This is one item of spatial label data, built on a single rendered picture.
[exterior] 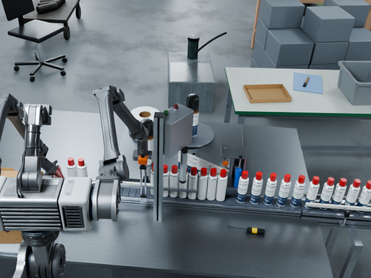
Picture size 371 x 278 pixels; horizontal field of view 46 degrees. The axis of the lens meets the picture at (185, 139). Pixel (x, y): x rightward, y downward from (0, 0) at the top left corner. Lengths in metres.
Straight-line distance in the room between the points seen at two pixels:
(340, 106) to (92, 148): 1.98
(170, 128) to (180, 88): 2.72
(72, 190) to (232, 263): 0.99
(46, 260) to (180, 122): 0.81
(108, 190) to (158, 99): 3.51
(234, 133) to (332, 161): 1.66
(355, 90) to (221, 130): 1.21
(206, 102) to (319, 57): 1.26
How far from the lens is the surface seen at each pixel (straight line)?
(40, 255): 1.75
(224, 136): 2.92
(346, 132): 4.90
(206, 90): 4.67
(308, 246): 2.38
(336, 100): 3.75
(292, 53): 4.56
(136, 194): 2.45
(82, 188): 1.54
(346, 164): 4.43
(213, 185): 2.35
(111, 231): 2.33
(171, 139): 1.98
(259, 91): 3.66
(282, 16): 4.78
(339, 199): 2.49
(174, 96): 4.69
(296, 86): 3.82
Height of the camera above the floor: 2.55
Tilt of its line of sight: 36 degrees down
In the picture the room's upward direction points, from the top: 3 degrees clockwise
